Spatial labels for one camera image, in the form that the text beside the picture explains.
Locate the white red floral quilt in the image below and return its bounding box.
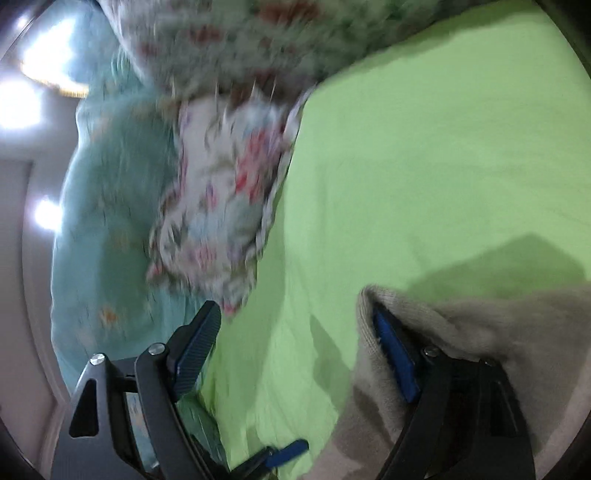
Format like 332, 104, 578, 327
99, 0, 467, 100

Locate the ceiling lamp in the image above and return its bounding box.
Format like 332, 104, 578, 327
18, 18, 90, 100

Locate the beige knit sweater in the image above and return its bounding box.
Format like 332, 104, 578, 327
310, 285, 591, 480

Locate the teal floral pillow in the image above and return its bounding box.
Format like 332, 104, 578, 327
50, 4, 227, 467

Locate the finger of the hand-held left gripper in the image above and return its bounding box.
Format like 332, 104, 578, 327
229, 438, 310, 480

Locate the light green bed sheet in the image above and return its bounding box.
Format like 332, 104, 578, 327
198, 18, 587, 480

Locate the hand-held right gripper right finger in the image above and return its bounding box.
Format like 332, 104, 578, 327
372, 307, 539, 480

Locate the ruffled floral pillow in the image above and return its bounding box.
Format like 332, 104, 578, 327
145, 85, 319, 319

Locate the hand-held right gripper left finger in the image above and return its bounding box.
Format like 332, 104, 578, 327
50, 300, 232, 480

